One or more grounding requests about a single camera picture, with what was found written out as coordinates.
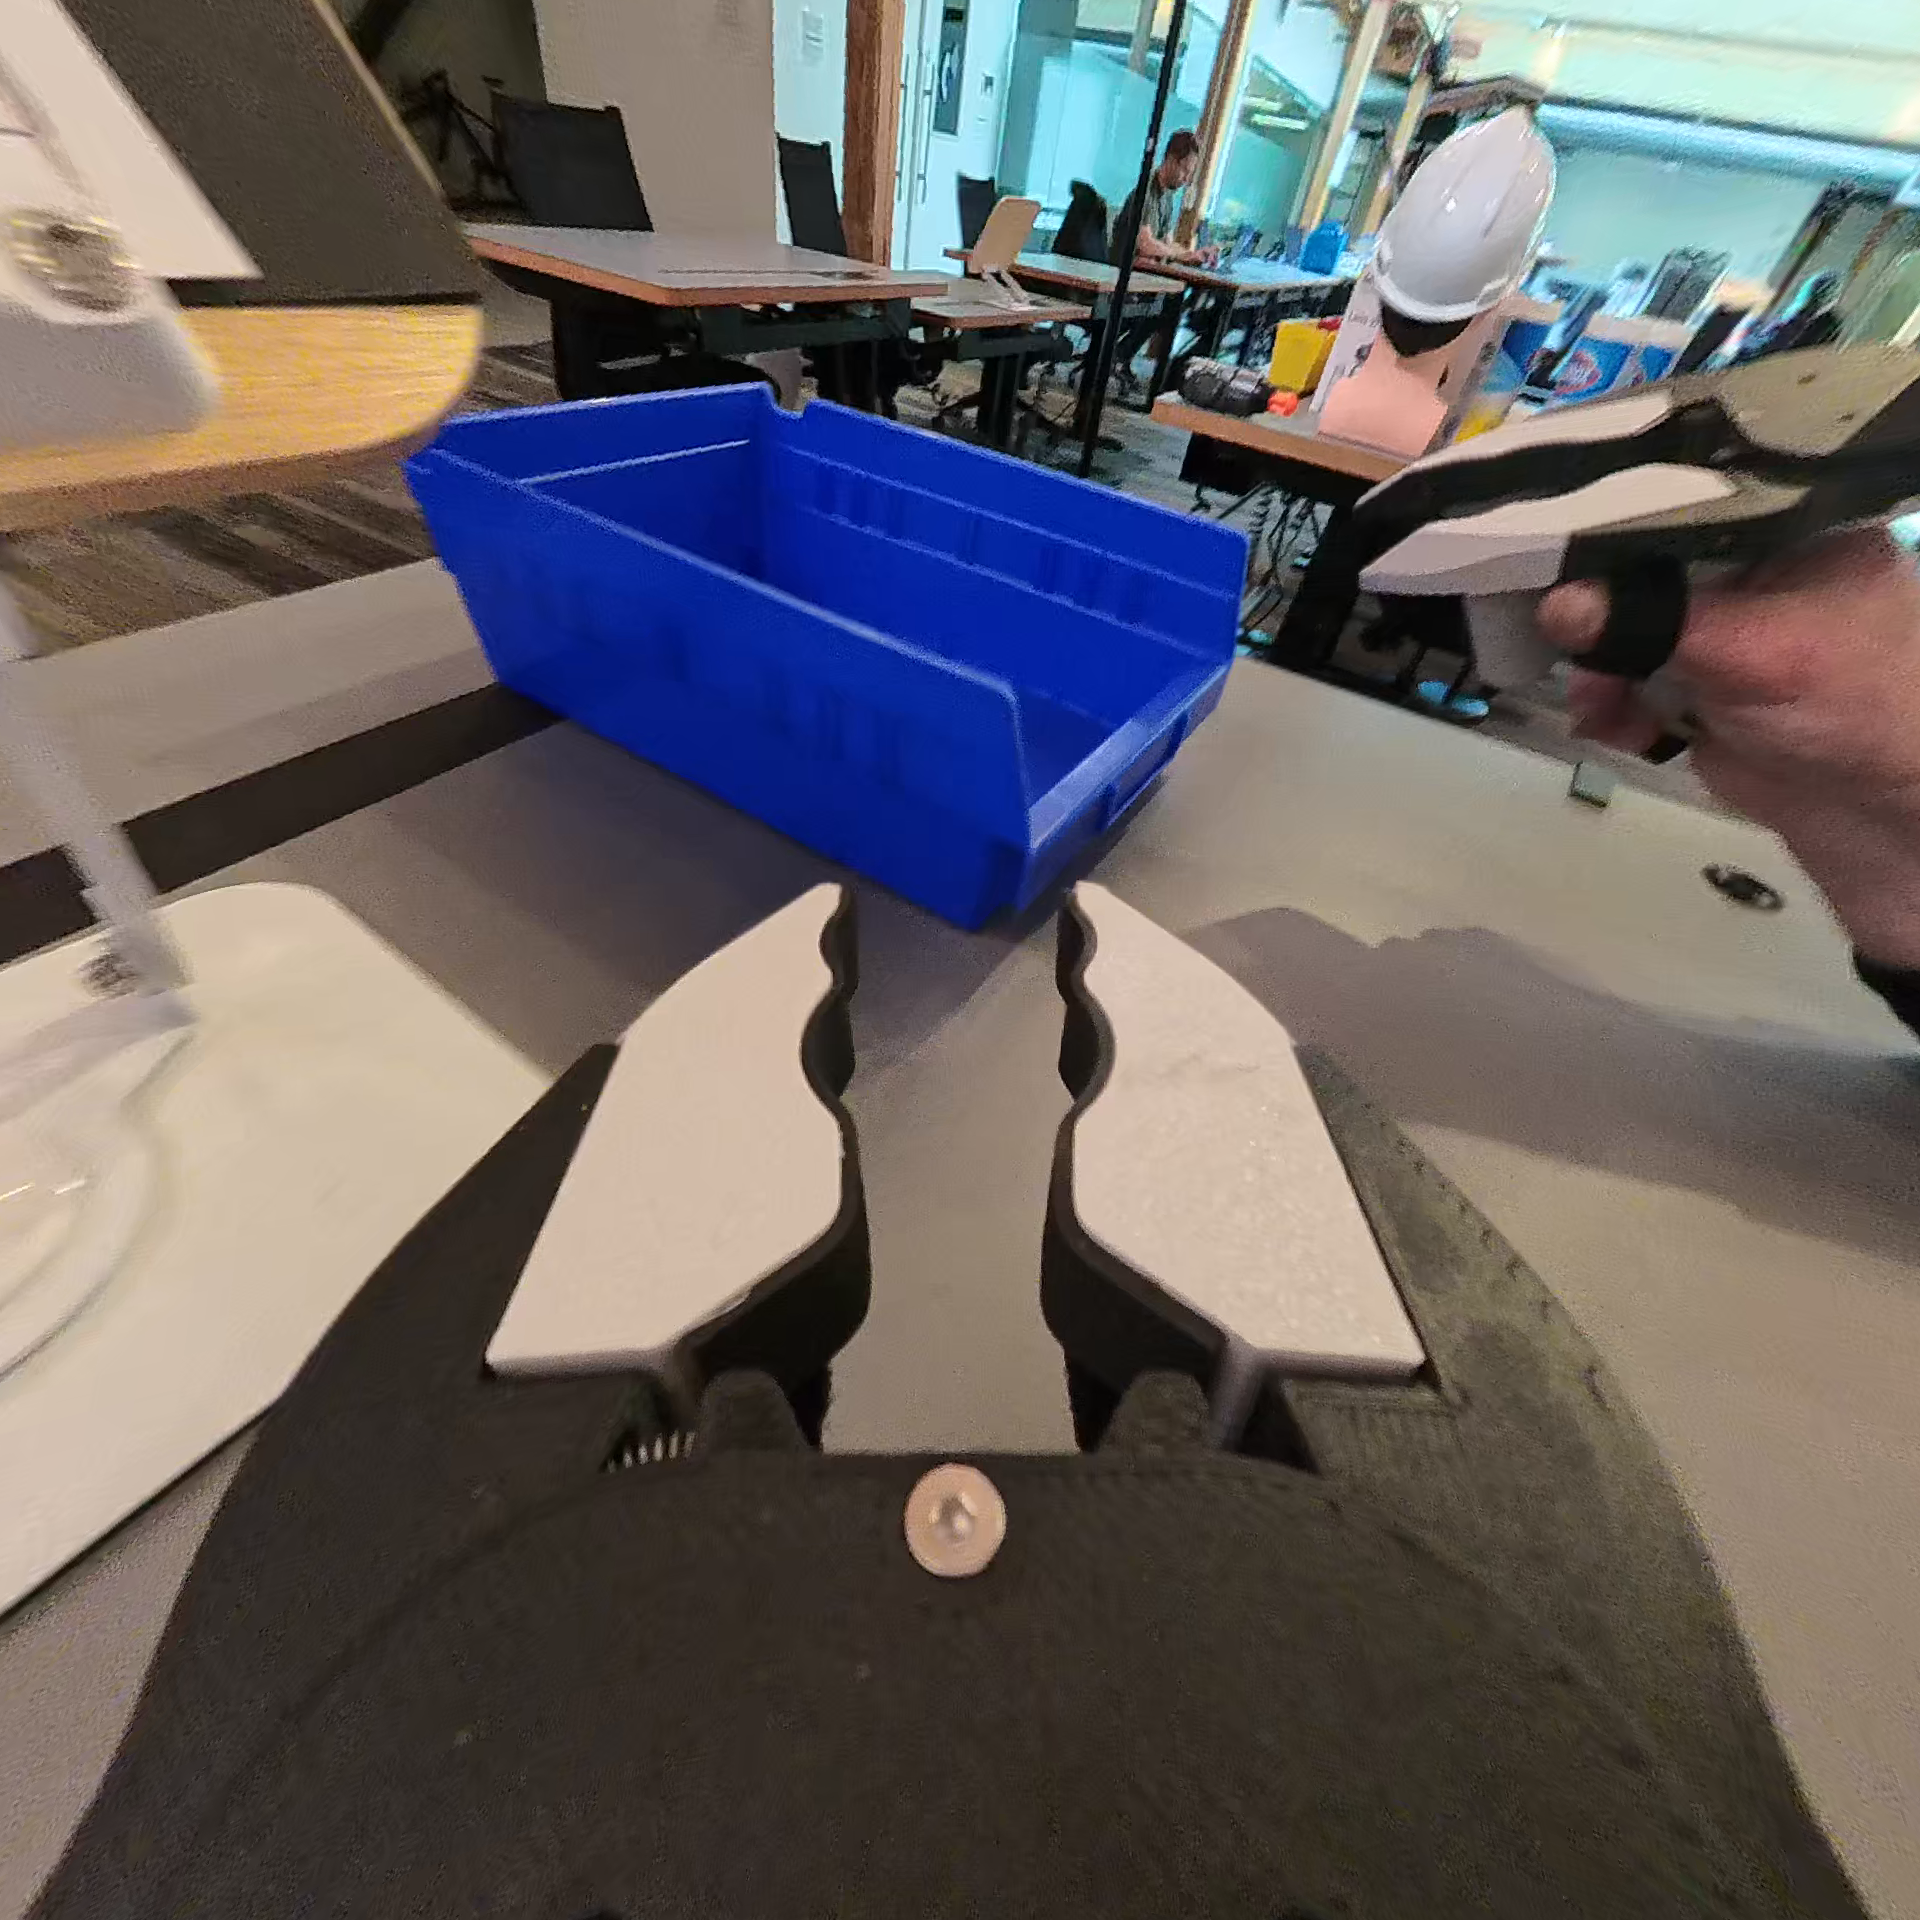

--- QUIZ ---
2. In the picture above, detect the black office chair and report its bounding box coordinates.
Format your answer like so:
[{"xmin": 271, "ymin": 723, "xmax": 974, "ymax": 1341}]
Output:
[
  {"xmin": 491, "ymin": 90, "xmax": 654, "ymax": 234},
  {"xmin": 778, "ymin": 134, "xmax": 849, "ymax": 256}
]

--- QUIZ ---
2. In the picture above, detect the wooden post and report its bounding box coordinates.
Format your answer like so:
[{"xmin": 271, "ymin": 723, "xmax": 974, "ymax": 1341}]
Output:
[{"xmin": 843, "ymin": 0, "xmax": 910, "ymax": 269}]

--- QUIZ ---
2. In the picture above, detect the black backing sheet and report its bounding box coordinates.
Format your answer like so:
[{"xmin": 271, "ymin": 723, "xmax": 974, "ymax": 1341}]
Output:
[{"xmin": 66, "ymin": 0, "xmax": 483, "ymax": 308}]

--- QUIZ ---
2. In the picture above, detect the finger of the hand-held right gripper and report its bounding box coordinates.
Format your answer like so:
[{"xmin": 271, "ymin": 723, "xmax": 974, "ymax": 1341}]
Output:
[
  {"xmin": 1354, "ymin": 390, "xmax": 1714, "ymax": 563},
  {"xmin": 1360, "ymin": 462, "xmax": 1744, "ymax": 598}
]

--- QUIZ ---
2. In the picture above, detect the wood-edged office desk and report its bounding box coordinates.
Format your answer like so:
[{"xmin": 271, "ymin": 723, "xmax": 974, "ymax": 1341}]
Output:
[{"xmin": 1153, "ymin": 392, "xmax": 1419, "ymax": 676}]

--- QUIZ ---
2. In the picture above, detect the blue plastic bin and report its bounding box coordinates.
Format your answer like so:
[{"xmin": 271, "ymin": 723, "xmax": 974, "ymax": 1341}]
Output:
[{"xmin": 406, "ymin": 382, "xmax": 1250, "ymax": 934}]

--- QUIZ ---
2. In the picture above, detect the black pole stand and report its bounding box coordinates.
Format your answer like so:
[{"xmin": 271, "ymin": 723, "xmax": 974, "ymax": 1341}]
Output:
[{"xmin": 1079, "ymin": 0, "xmax": 1186, "ymax": 483}]

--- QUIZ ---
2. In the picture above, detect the wooden laptop stand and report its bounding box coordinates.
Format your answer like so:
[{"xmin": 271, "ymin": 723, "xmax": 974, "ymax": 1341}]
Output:
[{"xmin": 961, "ymin": 194, "xmax": 1046, "ymax": 288}]

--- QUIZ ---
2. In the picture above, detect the wooden document stand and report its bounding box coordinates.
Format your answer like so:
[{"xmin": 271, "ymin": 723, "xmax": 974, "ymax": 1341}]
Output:
[{"xmin": 0, "ymin": 0, "xmax": 549, "ymax": 1619}]

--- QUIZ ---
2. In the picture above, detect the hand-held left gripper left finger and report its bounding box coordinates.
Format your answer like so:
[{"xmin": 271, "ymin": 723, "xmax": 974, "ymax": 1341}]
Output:
[{"xmin": 483, "ymin": 883, "xmax": 877, "ymax": 1450}]

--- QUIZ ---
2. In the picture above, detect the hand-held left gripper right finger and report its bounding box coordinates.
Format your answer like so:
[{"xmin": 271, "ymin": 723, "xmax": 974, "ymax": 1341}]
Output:
[{"xmin": 1043, "ymin": 883, "xmax": 1431, "ymax": 1450}]

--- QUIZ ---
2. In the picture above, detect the pink mannequin head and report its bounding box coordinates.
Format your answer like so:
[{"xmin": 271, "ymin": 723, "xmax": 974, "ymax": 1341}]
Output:
[{"xmin": 1318, "ymin": 307, "xmax": 1502, "ymax": 459}]

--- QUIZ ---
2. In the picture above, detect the grey-topped office desk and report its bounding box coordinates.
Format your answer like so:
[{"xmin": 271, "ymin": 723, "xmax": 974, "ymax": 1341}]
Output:
[{"xmin": 465, "ymin": 222, "xmax": 951, "ymax": 407}]

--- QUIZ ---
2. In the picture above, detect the person's right hand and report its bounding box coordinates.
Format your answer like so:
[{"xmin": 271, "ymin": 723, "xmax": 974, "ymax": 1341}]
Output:
[{"xmin": 1538, "ymin": 519, "xmax": 1920, "ymax": 964}]

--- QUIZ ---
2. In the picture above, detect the white hard hat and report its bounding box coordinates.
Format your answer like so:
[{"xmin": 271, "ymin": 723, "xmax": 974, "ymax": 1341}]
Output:
[{"xmin": 1371, "ymin": 107, "xmax": 1560, "ymax": 324}]

